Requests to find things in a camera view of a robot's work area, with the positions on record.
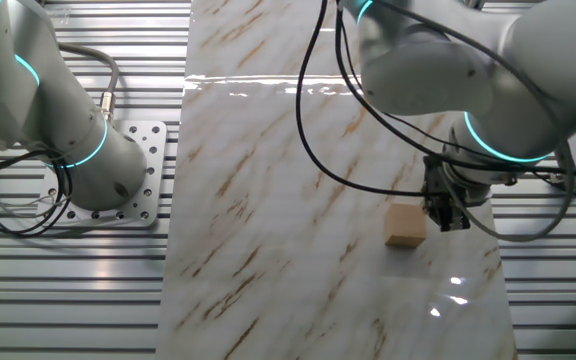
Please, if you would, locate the thin black camera cable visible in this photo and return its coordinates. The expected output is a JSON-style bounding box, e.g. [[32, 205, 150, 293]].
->
[[334, 0, 576, 181]]

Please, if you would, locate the thick black gripper cable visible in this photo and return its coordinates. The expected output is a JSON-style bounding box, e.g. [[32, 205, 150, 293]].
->
[[295, 0, 429, 198]]

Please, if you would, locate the grey base cable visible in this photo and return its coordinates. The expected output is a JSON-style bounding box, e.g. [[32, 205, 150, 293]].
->
[[53, 41, 121, 124]]

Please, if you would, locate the small wooden block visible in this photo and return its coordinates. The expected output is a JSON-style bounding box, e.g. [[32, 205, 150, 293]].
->
[[383, 202, 428, 250]]

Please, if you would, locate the black base cable bundle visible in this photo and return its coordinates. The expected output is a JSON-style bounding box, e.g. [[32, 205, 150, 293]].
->
[[0, 149, 74, 237]]

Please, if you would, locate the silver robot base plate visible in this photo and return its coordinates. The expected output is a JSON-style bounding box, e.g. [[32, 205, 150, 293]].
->
[[35, 119, 168, 229]]

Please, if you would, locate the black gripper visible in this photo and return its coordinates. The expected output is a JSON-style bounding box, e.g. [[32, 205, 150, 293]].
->
[[420, 157, 472, 234]]

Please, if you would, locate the marble pattern mat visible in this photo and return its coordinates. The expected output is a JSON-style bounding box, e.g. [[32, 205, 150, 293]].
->
[[153, 0, 519, 360]]

